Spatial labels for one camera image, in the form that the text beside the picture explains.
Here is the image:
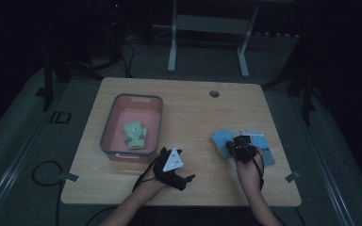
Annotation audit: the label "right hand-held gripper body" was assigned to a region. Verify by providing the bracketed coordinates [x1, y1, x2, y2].
[225, 135, 259, 165]

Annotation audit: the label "left hand-held gripper cable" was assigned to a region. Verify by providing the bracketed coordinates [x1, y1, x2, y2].
[131, 155, 163, 193]

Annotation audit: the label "plain blue glove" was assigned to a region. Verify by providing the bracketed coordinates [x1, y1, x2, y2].
[212, 128, 238, 159]

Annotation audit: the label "white metal desk frame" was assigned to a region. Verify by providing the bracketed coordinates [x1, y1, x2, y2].
[167, 0, 260, 79]

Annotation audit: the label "pink bin with grey rim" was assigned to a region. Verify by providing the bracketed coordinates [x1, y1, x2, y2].
[99, 92, 164, 163]

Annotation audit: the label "looped black floor cable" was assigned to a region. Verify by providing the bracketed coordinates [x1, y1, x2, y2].
[31, 160, 64, 226]

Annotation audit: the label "black equipment stand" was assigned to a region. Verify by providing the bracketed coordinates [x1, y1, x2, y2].
[35, 0, 124, 113]

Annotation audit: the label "green glove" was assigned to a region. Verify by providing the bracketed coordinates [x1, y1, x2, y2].
[123, 120, 148, 151]

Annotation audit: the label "blue glove with monster face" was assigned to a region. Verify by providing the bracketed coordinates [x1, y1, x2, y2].
[234, 128, 277, 167]

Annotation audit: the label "grey table edge tab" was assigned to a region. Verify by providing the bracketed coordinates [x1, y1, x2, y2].
[58, 171, 80, 184]
[284, 170, 302, 184]

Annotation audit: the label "black tripod stand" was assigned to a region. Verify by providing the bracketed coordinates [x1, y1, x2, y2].
[261, 29, 320, 127]

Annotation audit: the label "right hand-held gripper cable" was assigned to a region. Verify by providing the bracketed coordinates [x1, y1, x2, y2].
[246, 145, 266, 191]

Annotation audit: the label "person's left hand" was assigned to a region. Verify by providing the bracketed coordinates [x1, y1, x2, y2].
[139, 169, 172, 198]

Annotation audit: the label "metal floor rail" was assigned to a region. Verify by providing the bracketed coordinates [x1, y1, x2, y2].
[0, 121, 50, 226]
[304, 125, 357, 226]

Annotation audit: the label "person's right hand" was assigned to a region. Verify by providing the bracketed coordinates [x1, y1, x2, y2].
[235, 148, 265, 191]

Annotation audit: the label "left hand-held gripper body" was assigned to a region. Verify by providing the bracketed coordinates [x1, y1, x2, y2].
[152, 147, 197, 192]

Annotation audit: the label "hand-held gripper cable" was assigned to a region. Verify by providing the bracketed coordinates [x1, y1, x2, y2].
[246, 145, 266, 191]
[131, 155, 163, 193]

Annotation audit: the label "black cables behind table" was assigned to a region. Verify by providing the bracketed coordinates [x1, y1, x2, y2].
[118, 40, 137, 79]

